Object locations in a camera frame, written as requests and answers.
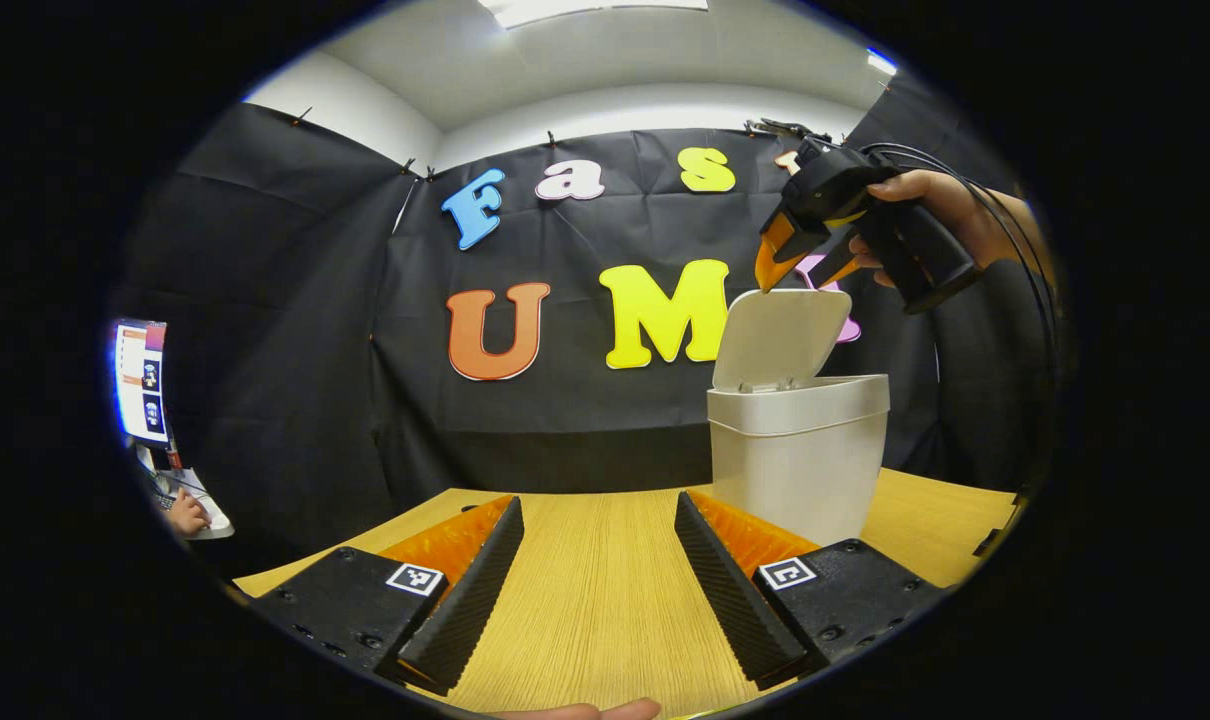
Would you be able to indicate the computer monitor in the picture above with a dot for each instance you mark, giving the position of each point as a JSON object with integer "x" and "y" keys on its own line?
{"x": 141, "y": 380}

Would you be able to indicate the small ceiling light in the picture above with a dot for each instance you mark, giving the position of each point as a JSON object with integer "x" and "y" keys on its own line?
{"x": 881, "y": 62}

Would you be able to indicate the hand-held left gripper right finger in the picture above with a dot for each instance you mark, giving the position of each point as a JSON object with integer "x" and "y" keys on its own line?
{"x": 730, "y": 600}

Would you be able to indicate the black backdrop cloth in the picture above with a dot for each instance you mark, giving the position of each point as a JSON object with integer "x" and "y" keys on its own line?
{"x": 285, "y": 300}

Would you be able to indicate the rectangular ceiling light panel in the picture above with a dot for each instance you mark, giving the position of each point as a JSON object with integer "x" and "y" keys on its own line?
{"x": 595, "y": 10}

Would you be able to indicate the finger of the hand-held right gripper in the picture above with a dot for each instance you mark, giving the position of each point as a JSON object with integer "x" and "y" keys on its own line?
{"x": 835, "y": 262}
{"x": 773, "y": 260}

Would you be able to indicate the white keyboard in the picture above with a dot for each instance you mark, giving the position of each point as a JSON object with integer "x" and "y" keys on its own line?
{"x": 217, "y": 520}

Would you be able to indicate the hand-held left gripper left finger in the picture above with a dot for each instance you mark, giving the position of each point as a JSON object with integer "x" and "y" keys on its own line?
{"x": 465, "y": 600}

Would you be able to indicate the white desktop garbage bin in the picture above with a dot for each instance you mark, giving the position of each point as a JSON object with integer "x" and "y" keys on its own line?
{"x": 795, "y": 460}

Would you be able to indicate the wooden desktop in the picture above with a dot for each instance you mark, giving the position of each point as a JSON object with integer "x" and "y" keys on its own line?
{"x": 605, "y": 600}

